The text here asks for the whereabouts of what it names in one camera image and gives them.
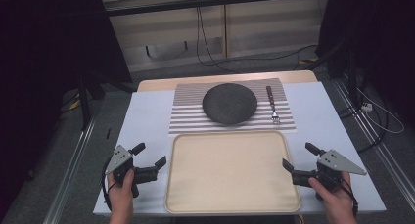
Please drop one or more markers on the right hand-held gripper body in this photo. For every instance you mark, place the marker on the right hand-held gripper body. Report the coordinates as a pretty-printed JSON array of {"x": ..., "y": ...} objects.
[{"x": 336, "y": 163}]

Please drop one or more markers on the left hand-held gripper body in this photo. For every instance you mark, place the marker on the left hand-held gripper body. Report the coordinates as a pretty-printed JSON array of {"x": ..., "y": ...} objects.
[{"x": 120, "y": 158}]

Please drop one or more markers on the person's right hand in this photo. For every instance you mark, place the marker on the person's right hand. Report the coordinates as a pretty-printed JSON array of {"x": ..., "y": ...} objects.
[{"x": 337, "y": 199}]

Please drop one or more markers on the person's left hand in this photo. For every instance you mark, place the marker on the person's left hand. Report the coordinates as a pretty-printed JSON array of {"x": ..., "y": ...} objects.
[{"x": 120, "y": 198}]

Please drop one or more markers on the small black stick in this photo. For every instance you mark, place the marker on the small black stick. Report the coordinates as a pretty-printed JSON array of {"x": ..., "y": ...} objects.
[{"x": 108, "y": 133}]

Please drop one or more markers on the white table cover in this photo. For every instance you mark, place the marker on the white table cover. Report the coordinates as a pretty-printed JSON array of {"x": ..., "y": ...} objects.
[{"x": 147, "y": 119}]

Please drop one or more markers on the striped placemat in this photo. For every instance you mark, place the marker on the striped placemat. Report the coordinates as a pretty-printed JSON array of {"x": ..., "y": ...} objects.
[{"x": 187, "y": 116}]

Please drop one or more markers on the beige tray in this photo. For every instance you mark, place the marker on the beige tray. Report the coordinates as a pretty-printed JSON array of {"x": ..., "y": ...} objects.
[{"x": 228, "y": 171}]

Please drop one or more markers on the white power strip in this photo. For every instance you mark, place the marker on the white power strip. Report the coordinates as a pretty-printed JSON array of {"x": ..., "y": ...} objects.
[{"x": 367, "y": 107}]

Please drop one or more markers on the black metal stand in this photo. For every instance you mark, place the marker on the black metal stand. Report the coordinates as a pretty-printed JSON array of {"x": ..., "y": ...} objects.
[
  {"x": 85, "y": 103},
  {"x": 350, "y": 80}
]

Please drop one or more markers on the yellow floor tape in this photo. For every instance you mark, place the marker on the yellow floor tape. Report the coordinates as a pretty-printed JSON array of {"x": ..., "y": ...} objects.
[{"x": 74, "y": 104}]

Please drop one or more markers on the dark grey round plate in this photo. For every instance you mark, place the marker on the dark grey round plate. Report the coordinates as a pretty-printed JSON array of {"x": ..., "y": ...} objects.
[{"x": 230, "y": 103}]

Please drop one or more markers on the black curtain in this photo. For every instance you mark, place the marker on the black curtain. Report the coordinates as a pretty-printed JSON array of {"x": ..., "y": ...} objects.
[
  {"x": 385, "y": 28},
  {"x": 39, "y": 70}
]

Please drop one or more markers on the beige cabinet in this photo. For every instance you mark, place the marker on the beige cabinet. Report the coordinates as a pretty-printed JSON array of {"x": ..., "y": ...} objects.
[{"x": 261, "y": 25}]

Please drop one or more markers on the black metal bar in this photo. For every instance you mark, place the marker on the black metal bar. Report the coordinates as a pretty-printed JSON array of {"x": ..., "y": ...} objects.
[{"x": 163, "y": 6}]

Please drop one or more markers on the aluminium floor rail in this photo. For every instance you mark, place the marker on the aluminium floor rail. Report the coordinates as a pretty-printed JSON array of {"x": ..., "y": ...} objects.
[
  {"x": 375, "y": 142},
  {"x": 70, "y": 175}
]

